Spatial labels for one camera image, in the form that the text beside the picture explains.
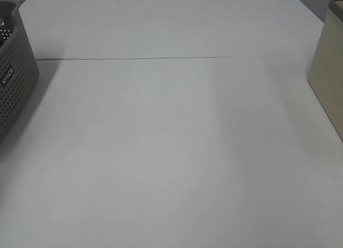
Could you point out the grey perforated plastic basket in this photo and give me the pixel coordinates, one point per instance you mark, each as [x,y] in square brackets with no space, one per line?
[19,70]

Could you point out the beige fabric storage bin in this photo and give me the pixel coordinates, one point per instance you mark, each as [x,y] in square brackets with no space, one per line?
[325,73]

